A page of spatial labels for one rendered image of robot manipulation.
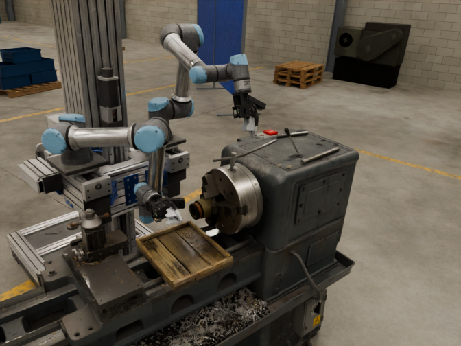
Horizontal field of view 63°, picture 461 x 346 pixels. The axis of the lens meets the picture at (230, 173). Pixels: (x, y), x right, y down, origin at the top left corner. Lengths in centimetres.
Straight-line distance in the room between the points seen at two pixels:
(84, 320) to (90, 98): 113
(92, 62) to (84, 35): 14
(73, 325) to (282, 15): 1203
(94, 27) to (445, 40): 1007
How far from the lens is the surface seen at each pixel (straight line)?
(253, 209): 165
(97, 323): 146
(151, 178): 187
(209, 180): 170
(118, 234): 164
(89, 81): 210
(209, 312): 188
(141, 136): 162
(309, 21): 1244
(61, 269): 170
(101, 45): 211
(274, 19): 1302
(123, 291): 145
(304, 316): 228
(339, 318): 282
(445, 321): 312
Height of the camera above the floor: 194
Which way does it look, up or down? 25 degrees down
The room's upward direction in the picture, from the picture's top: 3 degrees clockwise
